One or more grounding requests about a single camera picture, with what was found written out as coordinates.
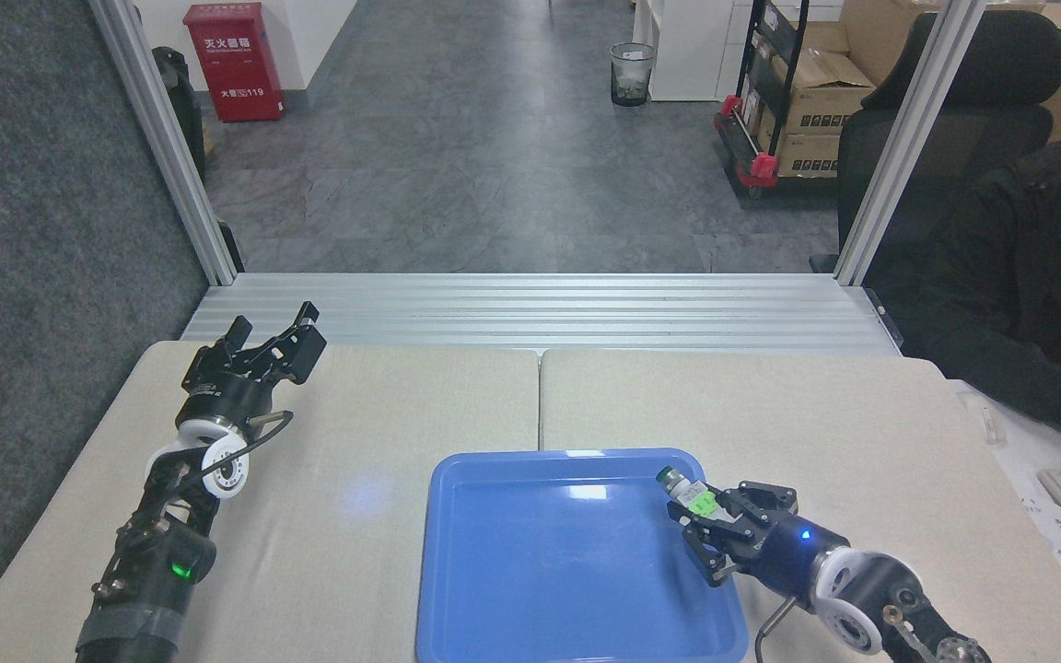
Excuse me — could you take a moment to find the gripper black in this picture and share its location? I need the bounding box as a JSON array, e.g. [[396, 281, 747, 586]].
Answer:
[[681, 480, 852, 611], [181, 301, 328, 431]]

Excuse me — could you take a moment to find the blue plastic tray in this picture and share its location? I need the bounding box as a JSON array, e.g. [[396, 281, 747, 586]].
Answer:
[[415, 448, 751, 663]]

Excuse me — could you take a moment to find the grey felt partition panel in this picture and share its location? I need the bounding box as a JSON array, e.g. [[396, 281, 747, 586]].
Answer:
[[0, 0, 212, 638]]

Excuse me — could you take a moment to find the red fire extinguisher box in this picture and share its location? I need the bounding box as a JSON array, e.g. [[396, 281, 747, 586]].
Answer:
[[182, 2, 286, 124]]

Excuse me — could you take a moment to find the white power strip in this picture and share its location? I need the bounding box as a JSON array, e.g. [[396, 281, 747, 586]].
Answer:
[[1014, 495, 1061, 577]]

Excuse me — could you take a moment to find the person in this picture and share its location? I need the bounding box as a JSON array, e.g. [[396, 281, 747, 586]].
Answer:
[[890, 138, 1061, 436]]

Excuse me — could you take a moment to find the black cart with red corners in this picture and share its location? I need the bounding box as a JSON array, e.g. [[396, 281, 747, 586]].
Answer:
[[713, 0, 843, 201]]

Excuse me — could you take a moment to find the small cardboard box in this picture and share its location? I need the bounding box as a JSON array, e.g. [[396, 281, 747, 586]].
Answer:
[[774, 133, 843, 180]]

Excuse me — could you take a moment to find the open cardboard box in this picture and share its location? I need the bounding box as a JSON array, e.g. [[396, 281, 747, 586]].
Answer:
[[755, 20, 878, 139]]

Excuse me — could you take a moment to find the black office chair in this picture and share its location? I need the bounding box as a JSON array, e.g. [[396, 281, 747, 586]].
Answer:
[[810, 10, 1061, 277]]

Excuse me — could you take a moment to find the white cabinet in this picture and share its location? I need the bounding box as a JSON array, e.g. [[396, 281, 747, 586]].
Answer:
[[631, 0, 764, 103]]

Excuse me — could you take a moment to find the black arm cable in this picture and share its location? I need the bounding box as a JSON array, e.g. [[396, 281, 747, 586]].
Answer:
[[188, 409, 296, 489], [754, 595, 800, 663]]

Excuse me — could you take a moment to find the silver aluminium post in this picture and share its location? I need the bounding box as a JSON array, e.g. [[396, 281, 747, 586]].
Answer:
[[88, 0, 239, 287], [834, 0, 988, 287]]

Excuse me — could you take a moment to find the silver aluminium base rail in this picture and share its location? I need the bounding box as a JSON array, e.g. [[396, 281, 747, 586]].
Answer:
[[180, 272, 905, 358]]

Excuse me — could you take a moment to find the wire mesh waste bin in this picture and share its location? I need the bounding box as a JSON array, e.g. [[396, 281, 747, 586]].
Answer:
[[609, 41, 658, 109]]

